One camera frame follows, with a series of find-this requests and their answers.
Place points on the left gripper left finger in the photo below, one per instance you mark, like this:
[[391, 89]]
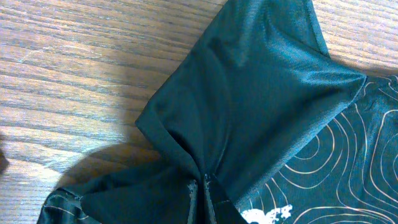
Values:
[[197, 208]]

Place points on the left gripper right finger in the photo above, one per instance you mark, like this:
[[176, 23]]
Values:
[[219, 209]]

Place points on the black printed cycling jersey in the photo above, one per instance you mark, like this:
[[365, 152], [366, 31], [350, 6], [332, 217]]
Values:
[[291, 136]]

